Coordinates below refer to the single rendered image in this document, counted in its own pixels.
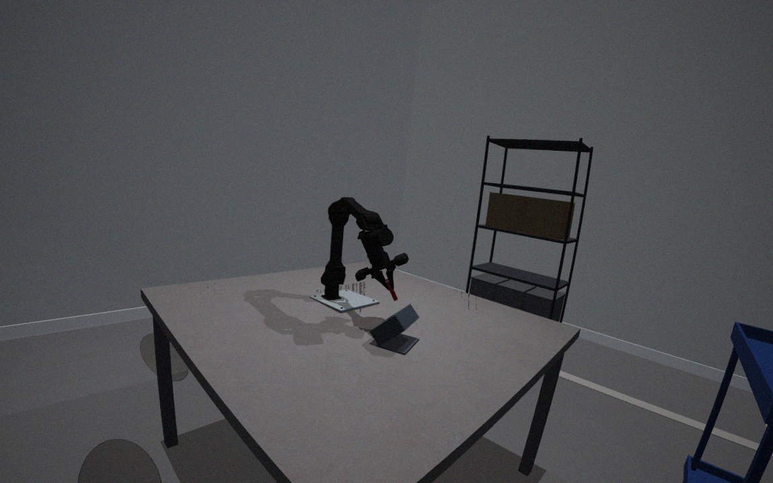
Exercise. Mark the grey sloped panel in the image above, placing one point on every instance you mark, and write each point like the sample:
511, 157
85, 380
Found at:
388, 334

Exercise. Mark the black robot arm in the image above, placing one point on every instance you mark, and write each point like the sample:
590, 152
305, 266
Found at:
375, 234

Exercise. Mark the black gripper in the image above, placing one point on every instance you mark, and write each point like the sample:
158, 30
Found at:
379, 261

